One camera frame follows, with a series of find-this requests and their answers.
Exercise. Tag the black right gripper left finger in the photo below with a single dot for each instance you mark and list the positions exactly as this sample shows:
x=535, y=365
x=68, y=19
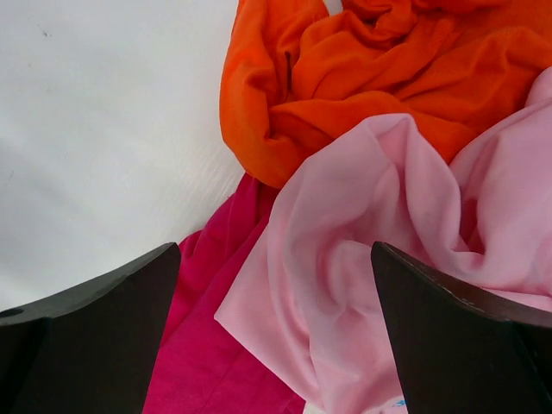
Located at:
x=90, y=348

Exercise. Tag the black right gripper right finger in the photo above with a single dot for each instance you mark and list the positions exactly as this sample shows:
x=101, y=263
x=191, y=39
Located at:
x=457, y=347

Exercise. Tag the orange t shirt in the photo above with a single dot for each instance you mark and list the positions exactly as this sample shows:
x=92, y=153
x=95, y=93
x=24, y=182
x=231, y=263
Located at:
x=296, y=77

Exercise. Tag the magenta t shirt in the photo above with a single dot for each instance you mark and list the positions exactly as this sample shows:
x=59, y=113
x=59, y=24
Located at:
x=200, y=367

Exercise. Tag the light pink t shirt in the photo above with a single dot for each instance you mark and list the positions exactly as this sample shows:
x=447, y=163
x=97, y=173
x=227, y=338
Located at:
x=305, y=303

